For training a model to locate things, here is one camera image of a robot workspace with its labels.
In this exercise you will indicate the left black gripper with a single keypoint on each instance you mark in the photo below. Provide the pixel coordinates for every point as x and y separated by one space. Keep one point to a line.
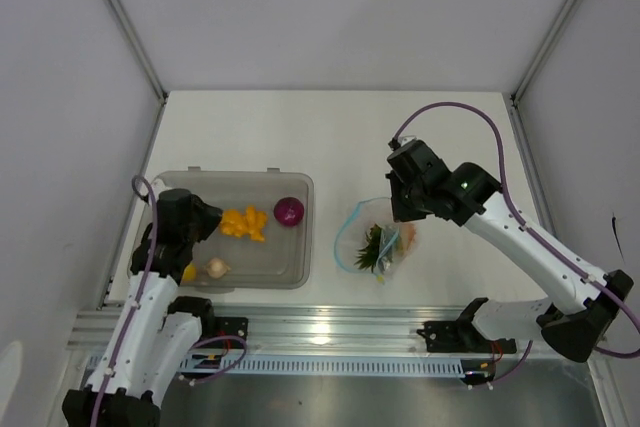
210 214

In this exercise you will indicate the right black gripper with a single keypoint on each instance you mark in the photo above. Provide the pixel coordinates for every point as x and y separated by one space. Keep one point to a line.
400 213

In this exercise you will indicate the orange toy carrot pieces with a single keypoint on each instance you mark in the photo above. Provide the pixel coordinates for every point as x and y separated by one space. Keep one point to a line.
249 223

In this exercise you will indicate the beige toy garlic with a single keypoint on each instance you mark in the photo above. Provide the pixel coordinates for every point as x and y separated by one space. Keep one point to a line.
216 268

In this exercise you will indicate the yellow toy lemon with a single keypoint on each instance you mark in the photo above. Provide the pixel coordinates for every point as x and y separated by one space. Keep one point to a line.
189 273

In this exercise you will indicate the orange toy pineapple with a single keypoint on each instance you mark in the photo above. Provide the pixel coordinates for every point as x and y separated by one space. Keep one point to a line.
385 246

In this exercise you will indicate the clear zip top bag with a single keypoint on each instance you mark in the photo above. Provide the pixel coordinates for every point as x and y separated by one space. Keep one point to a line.
351 236

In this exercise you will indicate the purple toy onion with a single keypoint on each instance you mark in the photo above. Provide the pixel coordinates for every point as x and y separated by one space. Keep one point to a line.
289 211

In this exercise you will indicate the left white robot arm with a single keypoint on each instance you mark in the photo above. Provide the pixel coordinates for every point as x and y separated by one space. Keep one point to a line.
156 327

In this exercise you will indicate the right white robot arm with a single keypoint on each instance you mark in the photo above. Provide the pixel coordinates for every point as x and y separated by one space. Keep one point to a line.
581 300

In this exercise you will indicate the grey translucent plastic bin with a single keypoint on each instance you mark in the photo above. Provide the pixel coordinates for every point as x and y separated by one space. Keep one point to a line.
282 261

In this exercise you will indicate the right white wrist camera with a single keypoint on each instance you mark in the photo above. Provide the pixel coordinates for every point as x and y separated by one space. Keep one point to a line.
403 140

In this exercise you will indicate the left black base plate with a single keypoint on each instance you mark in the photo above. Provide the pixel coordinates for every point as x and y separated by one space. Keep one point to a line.
223 331

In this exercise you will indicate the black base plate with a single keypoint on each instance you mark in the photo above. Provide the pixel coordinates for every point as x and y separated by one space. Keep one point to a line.
223 331
461 337

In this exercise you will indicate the white slotted cable duct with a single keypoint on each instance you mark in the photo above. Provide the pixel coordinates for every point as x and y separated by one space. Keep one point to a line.
413 367

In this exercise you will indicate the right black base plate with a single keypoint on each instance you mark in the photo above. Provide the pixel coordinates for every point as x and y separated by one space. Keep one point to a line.
461 337

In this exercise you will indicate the aluminium front rail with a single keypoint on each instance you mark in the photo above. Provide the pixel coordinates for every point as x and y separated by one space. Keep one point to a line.
336 330

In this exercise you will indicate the left aluminium frame post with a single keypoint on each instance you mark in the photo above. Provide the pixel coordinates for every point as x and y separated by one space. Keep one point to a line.
132 40

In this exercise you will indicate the aluminium frame post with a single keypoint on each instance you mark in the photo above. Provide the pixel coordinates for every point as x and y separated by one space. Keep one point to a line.
132 40
545 48

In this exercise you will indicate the right aluminium frame post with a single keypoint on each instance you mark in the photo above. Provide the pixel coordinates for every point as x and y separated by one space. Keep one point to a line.
545 48

